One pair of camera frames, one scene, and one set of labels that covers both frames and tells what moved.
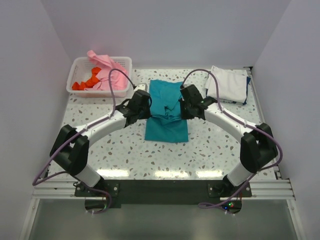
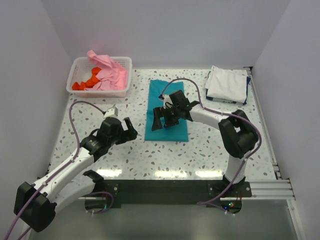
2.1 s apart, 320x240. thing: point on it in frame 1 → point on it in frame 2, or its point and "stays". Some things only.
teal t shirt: x=165 y=124 stays
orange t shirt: x=89 y=83 stays
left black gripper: x=148 y=113 → x=126 y=135
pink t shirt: x=119 y=81 stays
